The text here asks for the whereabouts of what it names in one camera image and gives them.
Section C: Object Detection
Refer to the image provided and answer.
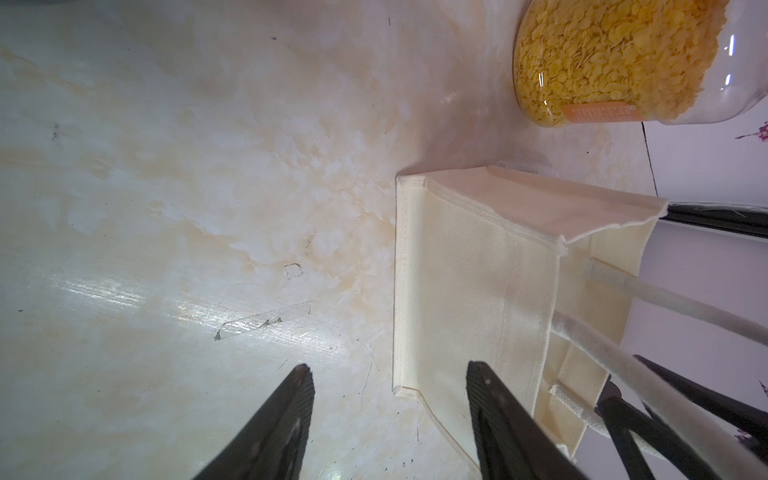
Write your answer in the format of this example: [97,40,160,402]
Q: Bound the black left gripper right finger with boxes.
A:
[466,361,585,480]

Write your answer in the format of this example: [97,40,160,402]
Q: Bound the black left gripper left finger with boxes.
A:
[196,364,315,480]

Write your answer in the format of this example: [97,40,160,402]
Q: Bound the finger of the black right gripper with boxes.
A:
[597,397,719,480]
[634,355,767,444]

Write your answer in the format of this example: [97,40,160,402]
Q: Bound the cream canvas tote bag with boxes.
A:
[393,166,767,479]

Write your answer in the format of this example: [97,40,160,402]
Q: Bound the red-lid jar yellow flakes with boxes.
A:
[512,0,767,127]

